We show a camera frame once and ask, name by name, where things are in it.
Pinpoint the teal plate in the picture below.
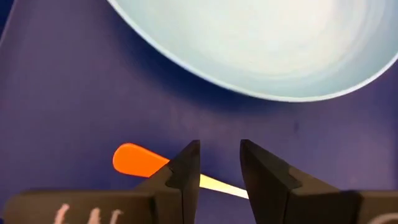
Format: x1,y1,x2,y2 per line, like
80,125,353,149
107,0,398,103

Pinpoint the blue plastic tray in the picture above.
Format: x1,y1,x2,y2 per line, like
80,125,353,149
0,0,398,224

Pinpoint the fork with orange handle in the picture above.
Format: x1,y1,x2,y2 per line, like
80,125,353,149
112,142,249,200

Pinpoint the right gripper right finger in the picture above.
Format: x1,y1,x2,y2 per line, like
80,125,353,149
239,139,361,224

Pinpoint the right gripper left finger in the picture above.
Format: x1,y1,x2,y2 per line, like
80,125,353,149
135,139,201,224

